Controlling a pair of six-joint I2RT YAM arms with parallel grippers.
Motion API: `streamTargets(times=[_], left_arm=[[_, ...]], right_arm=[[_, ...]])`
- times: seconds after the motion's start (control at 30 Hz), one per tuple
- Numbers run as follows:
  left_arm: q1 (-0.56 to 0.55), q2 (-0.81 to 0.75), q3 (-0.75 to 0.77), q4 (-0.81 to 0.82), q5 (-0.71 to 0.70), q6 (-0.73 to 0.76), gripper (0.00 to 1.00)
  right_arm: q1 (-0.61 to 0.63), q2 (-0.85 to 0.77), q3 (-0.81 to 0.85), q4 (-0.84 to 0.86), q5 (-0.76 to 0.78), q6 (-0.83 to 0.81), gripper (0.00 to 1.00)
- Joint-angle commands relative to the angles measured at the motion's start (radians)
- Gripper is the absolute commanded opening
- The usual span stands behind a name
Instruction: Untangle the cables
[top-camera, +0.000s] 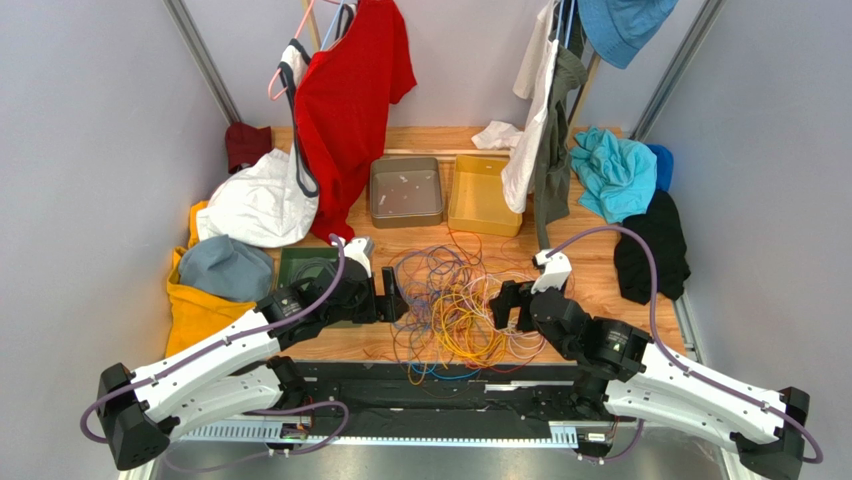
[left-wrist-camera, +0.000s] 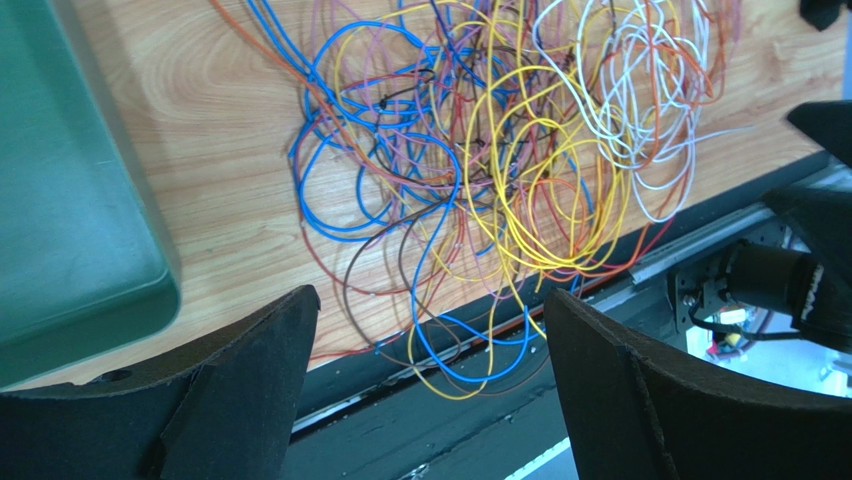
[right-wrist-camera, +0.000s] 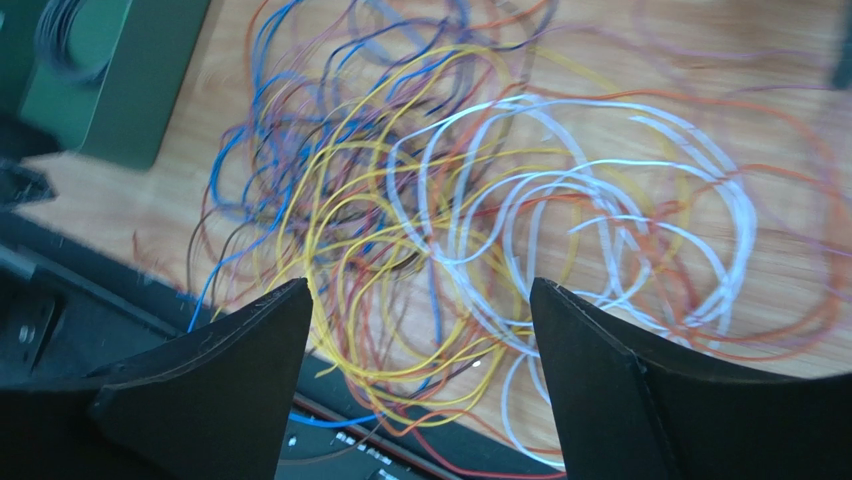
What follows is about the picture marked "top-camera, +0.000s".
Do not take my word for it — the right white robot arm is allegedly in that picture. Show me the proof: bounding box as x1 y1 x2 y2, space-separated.
488 281 810 479

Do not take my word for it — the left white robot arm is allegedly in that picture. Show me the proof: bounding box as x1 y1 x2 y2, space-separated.
92 258 408 471

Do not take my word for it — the green plastic tray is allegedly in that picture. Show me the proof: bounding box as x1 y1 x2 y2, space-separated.
278 248 339 327

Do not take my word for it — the yellow plastic tray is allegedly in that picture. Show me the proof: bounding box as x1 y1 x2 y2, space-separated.
447 155 522 237

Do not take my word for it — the grey metal tray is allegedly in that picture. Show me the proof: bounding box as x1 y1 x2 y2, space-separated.
368 157 444 229

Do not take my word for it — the olive hanging garment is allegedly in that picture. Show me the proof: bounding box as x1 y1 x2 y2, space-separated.
533 43 588 249

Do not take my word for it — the white cloth pile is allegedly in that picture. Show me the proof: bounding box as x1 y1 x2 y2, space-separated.
195 146 320 248

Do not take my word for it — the black cloth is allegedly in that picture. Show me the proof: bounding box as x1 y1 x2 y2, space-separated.
614 190 691 305

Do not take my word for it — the grey blue cloth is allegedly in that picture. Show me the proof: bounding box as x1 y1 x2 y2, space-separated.
178 235 274 303

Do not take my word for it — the turquoise cloth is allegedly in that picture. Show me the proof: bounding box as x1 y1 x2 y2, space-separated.
570 127 657 224

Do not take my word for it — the white crumpled cloth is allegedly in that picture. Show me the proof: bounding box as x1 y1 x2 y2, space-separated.
471 120 523 150

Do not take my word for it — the yellow cloth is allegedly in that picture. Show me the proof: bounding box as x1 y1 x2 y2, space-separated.
165 201 256 357

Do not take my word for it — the dark red cloth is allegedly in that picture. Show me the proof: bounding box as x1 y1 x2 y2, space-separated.
225 122 273 174

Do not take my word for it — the dark blue cloth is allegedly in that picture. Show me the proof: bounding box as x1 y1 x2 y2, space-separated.
647 144 674 192

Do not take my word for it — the red t-shirt on hanger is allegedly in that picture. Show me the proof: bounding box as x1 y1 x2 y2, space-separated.
294 1 417 241

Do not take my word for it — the white hanging shirt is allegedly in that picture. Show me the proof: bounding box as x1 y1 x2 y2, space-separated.
501 1 557 214

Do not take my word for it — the pink clothes hanger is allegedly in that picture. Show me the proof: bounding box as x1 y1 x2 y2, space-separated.
267 1 321 105

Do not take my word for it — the white grey trimmed tank top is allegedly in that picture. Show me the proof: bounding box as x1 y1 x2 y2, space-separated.
277 37 321 199

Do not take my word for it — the blue hanging hat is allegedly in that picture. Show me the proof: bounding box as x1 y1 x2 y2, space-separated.
577 0 678 70

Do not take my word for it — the grey coiled cable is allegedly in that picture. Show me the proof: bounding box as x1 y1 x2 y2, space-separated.
290 259 337 294

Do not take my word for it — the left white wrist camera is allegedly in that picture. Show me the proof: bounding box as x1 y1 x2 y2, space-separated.
329 234 375 277

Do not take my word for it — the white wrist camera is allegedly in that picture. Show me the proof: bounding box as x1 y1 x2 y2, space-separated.
531 249 572 294
329 234 375 277

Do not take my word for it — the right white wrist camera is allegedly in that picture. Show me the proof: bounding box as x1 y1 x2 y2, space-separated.
531 249 572 294

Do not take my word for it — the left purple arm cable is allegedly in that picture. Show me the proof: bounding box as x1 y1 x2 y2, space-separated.
79 233 351 474

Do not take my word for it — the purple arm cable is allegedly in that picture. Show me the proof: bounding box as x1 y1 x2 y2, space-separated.
79 233 351 474
547 224 825 465

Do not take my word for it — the tangled coloured cable pile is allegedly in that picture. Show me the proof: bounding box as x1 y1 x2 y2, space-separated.
380 227 579 399

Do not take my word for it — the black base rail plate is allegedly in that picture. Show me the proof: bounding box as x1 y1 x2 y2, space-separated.
239 361 640 444

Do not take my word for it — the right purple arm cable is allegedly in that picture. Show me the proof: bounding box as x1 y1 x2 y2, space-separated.
547 224 825 465

